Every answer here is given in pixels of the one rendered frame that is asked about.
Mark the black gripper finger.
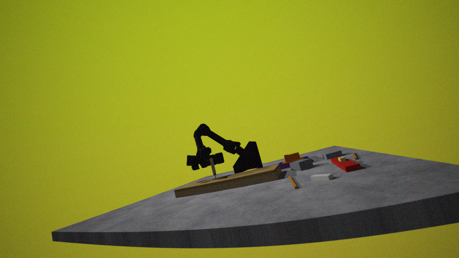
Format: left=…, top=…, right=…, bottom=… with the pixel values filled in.
left=210, top=154, right=217, bottom=165
left=200, top=157, right=210, bottom=168

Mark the red flat block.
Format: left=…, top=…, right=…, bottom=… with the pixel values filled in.
left=331, top=157, right=361, bottom=172

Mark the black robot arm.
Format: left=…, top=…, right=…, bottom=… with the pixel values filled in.
left=186, top=124, right=244, bottom=166

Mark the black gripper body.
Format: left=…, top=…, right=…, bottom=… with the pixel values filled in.
left=190, top=152, right=224, bottom=170

